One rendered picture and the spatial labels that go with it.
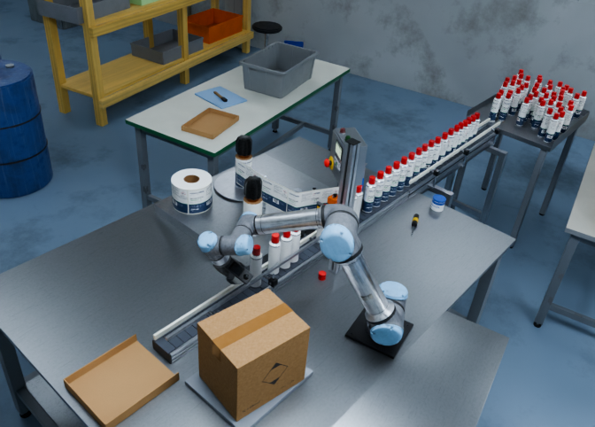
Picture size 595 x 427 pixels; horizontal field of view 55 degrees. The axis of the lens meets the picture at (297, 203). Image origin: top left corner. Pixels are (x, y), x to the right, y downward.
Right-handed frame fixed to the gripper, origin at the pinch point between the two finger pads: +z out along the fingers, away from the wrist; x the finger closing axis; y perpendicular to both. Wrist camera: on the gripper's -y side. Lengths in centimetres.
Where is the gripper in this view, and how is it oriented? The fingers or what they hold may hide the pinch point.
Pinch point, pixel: (243, 282)
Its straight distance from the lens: 237.4
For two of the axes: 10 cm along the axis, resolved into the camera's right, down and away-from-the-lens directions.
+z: 2.7, 5.3, 8.1
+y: -7.5, -4.2, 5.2
